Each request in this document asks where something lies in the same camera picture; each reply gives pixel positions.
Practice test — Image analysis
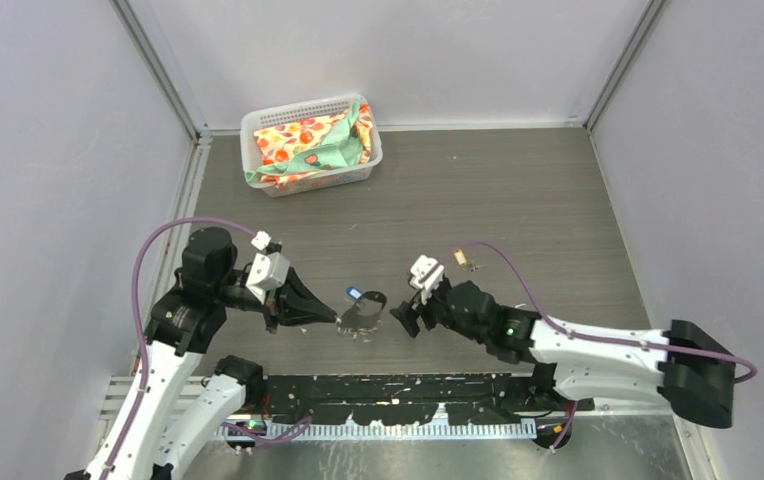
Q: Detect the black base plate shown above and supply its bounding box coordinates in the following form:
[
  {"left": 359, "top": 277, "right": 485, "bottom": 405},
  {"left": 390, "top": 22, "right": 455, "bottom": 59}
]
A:
[{"left": 240, "top": 373, "right": 571, "bottom": 426}]

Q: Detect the white cable duct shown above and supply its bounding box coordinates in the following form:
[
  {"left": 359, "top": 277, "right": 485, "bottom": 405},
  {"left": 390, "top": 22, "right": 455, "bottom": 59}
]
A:
[{"left": 209, "top": 419, "right": 540, "bottom": 443}]

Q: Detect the metal key organizer plate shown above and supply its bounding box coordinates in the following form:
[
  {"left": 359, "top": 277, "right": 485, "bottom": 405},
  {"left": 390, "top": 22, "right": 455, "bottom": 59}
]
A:
[{"left": 336, "top": 290, "right": 388, "bottom": 343}]

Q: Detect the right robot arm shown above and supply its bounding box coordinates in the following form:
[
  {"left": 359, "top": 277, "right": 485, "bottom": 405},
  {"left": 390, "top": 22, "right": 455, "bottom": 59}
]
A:
[{"left": 390, "top": 279, "right": 736, "bottom": 429}]

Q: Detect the floral cloth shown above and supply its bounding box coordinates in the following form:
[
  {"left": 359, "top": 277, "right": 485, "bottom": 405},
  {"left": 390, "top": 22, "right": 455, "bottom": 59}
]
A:
[{"left": 246, "top": 101, "right": 374, "bottom": 185}]

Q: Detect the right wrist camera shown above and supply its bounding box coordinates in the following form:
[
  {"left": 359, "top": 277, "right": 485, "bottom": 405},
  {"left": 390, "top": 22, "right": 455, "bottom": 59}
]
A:
[{"left": 408, "top": 255, "right": 444, "bottom": 298}]

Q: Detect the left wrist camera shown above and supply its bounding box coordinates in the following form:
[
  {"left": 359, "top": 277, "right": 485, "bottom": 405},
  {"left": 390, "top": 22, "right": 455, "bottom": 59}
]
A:
[{"left": 244, "top": 231, "right": 290, "bottom": 304}]

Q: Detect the white plastic basket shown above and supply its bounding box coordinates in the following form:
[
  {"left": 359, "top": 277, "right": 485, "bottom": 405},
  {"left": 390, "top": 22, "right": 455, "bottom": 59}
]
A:
[{"left": 240, "top": 94, "right": 383, "bottom": 197}]

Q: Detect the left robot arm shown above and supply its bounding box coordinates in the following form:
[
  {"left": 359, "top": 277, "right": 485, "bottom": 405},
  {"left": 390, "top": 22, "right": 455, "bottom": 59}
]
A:
[{"left": 67, "top": 217, "right": 339, "bottom": 479}]

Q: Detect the blue tagged key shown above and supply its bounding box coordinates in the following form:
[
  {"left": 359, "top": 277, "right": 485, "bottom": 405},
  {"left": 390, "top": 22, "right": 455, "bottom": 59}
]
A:
[{"left": 346, "top": 286, "right": 364, "bottom": 302}]

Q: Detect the yellow tagged key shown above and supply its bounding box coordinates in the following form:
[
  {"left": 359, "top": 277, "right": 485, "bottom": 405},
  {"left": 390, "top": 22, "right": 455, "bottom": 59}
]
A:
[{"left": 453, "top": 249, "right": 484, "bottom": 272}]

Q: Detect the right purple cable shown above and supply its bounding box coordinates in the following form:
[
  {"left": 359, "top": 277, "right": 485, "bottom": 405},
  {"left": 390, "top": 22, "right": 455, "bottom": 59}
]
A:
[{"left": 448, "top": 241, "right": 760, "bottom": 454}]

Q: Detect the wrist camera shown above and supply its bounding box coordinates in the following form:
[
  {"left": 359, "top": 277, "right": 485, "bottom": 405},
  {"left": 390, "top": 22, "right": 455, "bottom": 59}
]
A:
[
  {"left": 244, "top": 231, "right": 290, "bottom": 304},
  {"left": 408, "top": 255, "right": 444, "bottom": 298}
]

